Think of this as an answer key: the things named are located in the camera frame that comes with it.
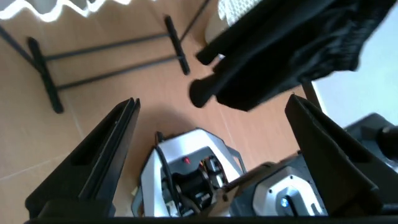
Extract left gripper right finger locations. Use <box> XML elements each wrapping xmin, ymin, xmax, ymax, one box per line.
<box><xmin>284</xmin><ymin>94</ymin><xmax>398</xmax><ymax>217</ymax></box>

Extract black shorts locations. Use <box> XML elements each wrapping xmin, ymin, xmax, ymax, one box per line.
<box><xmin>214</xmin><ymin>0</ymin><xmax>396</xmax><ymax>112</ymax></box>

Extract beige curtain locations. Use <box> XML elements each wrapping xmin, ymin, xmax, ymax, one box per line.
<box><xmin>0</xmin><ymin>0</ymin><xmax>134</xmax><ymax>19</ymax></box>

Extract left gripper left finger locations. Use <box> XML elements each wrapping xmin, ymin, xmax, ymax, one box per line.
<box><xmin>24</xmin><ymin>98</ymin><xmax>141</xmax><ymax>218</ymax></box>

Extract black clothes rack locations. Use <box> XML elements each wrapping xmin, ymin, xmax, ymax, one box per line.
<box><xmin>0</xmin><ymin>0</ymin><xmax>212</xmax><ymax>114</ymax></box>

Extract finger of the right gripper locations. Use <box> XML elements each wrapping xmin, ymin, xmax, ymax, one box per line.
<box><xmin>189</xmin><ymin>74</ymin><xmax>225</xmax><ymax>108</ymax></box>
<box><xmin>195</xmin><ymin>30</ymin><xmax>238</xmax><ymax>67</ymax></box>

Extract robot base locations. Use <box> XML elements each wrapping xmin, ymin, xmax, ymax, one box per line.
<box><xmin>130</xmin><ymin>127</ymin><xmax>330</xmax><ymax>218</ymax></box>

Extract white laundry basket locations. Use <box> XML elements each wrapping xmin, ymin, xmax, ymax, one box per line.
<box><xmin>204</xmin><ymin>0</ymin><xmax>262</xmax><ymax>45</ymax></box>

